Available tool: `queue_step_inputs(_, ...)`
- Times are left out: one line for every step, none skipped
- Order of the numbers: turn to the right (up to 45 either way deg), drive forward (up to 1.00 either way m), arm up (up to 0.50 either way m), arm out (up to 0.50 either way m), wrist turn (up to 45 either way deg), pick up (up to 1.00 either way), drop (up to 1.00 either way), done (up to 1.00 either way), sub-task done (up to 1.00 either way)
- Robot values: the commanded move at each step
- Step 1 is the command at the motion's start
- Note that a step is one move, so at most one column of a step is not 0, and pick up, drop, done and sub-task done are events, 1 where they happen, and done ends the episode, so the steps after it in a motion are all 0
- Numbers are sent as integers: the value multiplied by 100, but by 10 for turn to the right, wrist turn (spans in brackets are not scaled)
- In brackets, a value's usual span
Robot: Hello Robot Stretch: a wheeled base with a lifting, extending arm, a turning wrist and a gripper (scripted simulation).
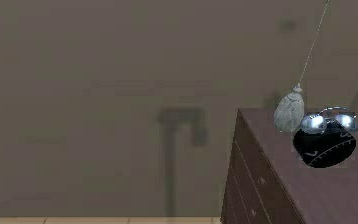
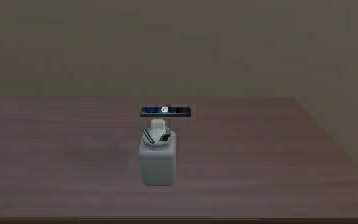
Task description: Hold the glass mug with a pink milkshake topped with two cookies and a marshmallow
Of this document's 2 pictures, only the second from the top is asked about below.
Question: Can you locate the brown wooden table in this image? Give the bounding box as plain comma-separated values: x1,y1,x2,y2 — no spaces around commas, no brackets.
0,96,358,224

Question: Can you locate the glass mug with pink milkshake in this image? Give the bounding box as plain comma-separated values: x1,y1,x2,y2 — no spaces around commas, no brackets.
138,118,178,187

